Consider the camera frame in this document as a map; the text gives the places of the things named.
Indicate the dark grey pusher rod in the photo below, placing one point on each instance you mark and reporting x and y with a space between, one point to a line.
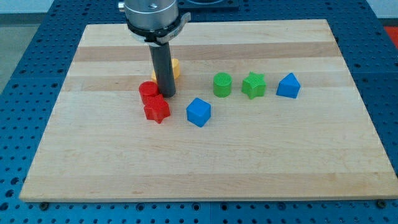
162 63

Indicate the yellow block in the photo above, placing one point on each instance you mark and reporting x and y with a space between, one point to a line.
175 68

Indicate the red star block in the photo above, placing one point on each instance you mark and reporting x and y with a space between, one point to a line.
156 109

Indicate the green star block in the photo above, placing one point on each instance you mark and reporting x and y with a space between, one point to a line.
254 85

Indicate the red cylinder block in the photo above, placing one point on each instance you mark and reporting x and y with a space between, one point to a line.
148 90

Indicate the green cylinder block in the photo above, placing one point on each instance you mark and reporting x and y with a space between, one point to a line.
222 83

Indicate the blue cube block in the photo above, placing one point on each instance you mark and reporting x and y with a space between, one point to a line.
198 112

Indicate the wooden board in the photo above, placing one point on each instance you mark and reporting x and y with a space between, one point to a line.
99 146

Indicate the blue triangular prism block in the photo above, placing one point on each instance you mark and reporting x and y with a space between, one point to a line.
289 86

